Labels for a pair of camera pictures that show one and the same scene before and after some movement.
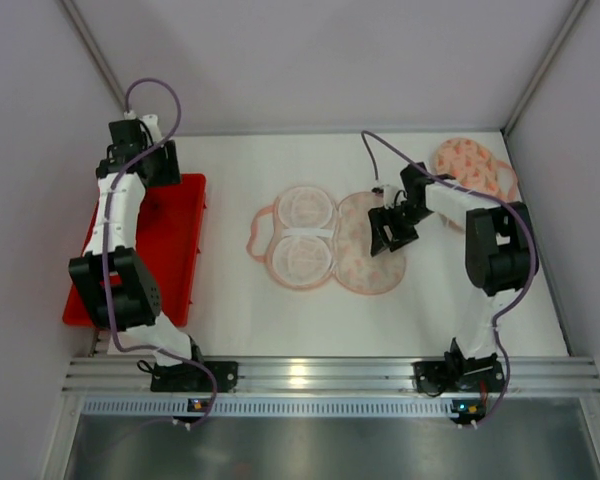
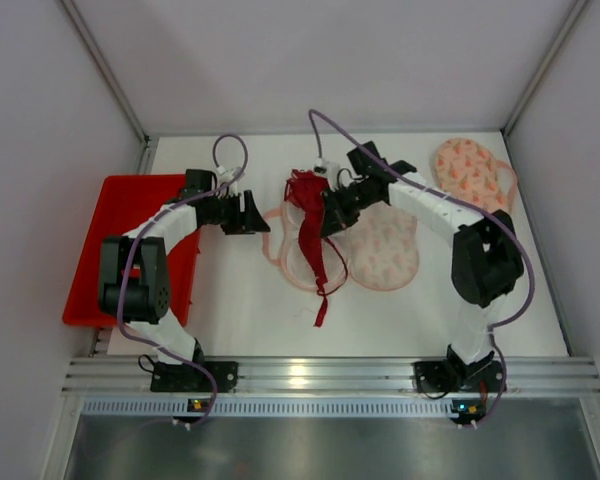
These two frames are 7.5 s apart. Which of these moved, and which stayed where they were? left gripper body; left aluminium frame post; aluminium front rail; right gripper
Moved: right gripper; left gripper body
Stayed: aluminium front rail; left aluminium frame post
